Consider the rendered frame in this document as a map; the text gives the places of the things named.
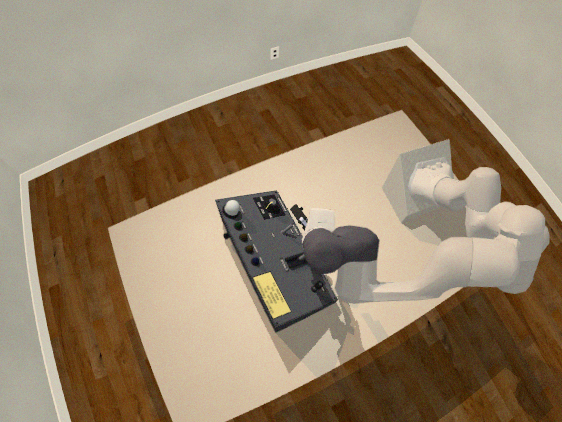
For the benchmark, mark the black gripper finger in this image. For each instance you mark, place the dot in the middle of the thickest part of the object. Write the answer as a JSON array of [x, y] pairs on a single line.
[[299, 215]]

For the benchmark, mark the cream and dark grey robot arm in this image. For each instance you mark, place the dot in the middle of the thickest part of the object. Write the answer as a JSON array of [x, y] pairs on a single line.
[[457, 262]]

